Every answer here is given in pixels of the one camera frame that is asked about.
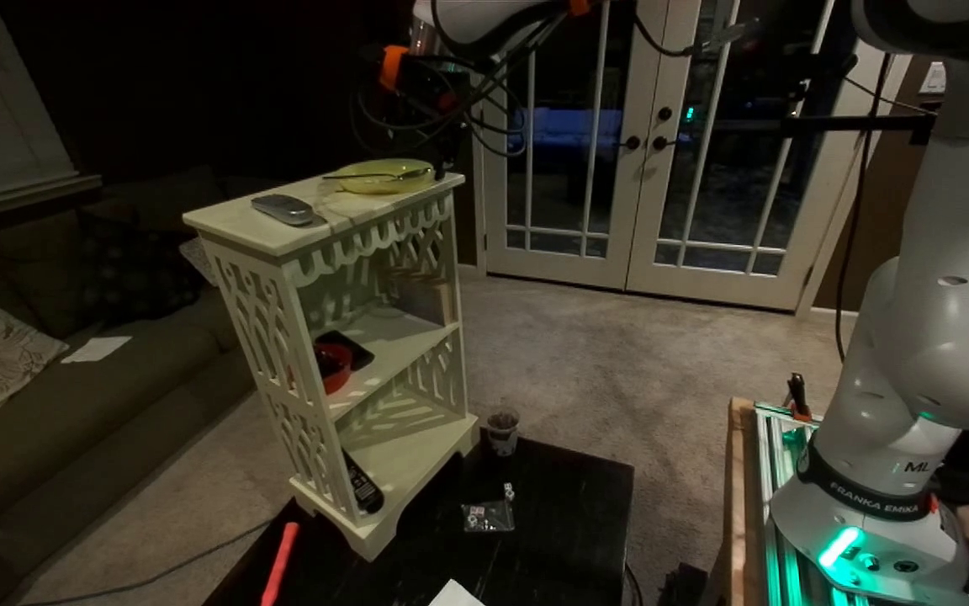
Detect yellow bowl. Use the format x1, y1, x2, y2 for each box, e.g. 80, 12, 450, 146
321, 160, 432, 196

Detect black remote on bottom shelf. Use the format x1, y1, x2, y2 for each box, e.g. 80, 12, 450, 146
345, 457, 383, 514

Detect red bowl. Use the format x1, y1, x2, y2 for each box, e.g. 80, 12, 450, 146
311, 342, 354, 394

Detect grey remote on shelf top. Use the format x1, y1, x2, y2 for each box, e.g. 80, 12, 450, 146
253, 196, 316, 229

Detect white french doors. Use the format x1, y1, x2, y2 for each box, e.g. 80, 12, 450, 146
478, 0, 907, 312

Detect small dark cup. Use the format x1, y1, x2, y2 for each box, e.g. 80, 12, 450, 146
484, 411, 518, 457

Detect small plastic packet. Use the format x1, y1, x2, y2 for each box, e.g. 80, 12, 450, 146
465, 500, 515, 536

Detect white wooden shelf unit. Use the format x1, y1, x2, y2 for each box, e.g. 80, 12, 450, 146
186, 173, 478, 559

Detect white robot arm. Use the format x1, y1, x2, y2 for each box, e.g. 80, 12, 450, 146
771, 0, 969, 606

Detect brown fabric sofa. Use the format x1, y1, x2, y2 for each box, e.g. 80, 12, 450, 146
0, 203, 253, 606

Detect white paper on sofa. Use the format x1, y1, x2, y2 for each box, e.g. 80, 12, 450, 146
59, 336, 130, 365

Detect black coffee table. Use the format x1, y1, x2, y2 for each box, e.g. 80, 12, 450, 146
201, 441, 633, 606

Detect white paper on table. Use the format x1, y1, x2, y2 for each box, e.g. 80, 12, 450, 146
427, 579, 484, 606

